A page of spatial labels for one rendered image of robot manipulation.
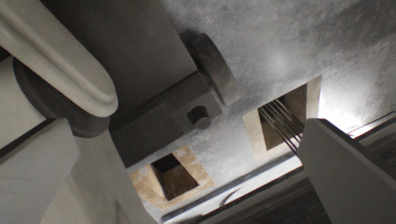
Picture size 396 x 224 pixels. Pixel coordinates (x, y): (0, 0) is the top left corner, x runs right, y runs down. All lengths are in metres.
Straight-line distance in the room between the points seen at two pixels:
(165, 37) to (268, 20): 0.39
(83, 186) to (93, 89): 0.11
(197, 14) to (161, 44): 0.21
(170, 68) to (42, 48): 0.25
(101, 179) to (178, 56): 0.27
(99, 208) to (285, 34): 0.70
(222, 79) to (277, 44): 0.35
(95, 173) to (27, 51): 0.15
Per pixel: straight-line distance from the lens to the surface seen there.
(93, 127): 0.30
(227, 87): 0.48
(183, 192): 1.21
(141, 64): 0.43
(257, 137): 1.04
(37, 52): 0.26
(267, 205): 0.45
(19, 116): 0.28
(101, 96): 0.29
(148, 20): 0.40
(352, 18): 0.96
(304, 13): 0.79
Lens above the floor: 0.56
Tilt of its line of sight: 46 degrees down
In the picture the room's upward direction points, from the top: 154 degrees clockwise
